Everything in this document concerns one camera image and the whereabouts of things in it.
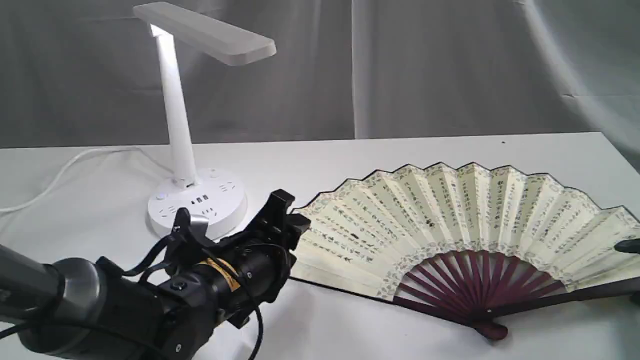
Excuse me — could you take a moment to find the grey backdrop curtain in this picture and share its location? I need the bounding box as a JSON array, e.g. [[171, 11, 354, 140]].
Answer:
[[0, 0, 639, 168]]

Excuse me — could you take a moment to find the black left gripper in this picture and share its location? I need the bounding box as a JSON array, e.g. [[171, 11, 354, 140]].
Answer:
[[210, 189, 311, 329]]

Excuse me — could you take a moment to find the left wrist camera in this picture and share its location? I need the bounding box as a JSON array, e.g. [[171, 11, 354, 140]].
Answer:
[[170, 207, 214, 249]]

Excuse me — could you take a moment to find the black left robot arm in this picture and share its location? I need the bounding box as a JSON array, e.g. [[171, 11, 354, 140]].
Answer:
[[1, 189, 311, 360]]

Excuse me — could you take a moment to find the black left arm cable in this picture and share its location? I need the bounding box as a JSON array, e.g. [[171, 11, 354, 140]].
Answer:
[[122, 230, 265, 360]]

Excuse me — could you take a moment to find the white desk lamp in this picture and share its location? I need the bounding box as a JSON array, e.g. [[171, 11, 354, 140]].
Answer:
[[133, 2, 277, 239]]

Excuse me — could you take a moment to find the cream paper folding fan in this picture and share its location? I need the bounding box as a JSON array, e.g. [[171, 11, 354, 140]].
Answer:
[[291, 162, 640, 342]]

